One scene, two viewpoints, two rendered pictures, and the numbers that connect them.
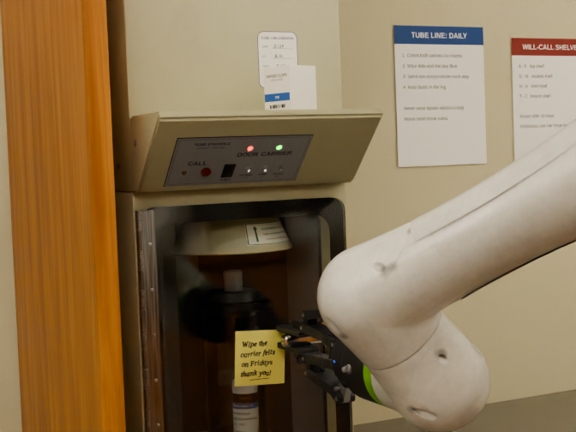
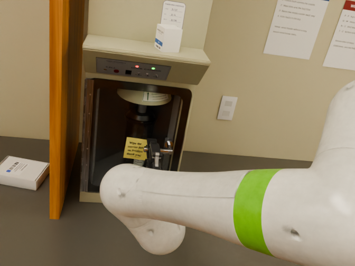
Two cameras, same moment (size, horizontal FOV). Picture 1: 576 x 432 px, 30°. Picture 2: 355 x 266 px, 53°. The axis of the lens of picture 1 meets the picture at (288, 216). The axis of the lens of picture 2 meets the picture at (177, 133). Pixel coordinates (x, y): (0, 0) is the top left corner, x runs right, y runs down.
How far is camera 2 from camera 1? 0.71 m
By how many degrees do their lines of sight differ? 28
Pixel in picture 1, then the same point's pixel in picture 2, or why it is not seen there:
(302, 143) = (165, 68)
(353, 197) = (236, 62)
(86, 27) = not seen: outside the picture
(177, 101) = (113, 30)
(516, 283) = (304, 113)
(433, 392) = (144, 243)
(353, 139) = (194, 71)
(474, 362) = (170, 235)
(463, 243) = (152, 206)
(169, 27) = not seen: outside the picture
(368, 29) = not seen: outside the picture
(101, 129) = (56, 46)
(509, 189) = (178, 195)
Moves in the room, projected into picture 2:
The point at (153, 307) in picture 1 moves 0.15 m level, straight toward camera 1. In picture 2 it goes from (89, 120) to (64, 143)
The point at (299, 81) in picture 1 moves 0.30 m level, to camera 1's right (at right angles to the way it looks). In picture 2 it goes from (170, 37) to (289, 66)
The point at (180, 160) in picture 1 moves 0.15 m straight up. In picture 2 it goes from (101, 65) to (105, 5)
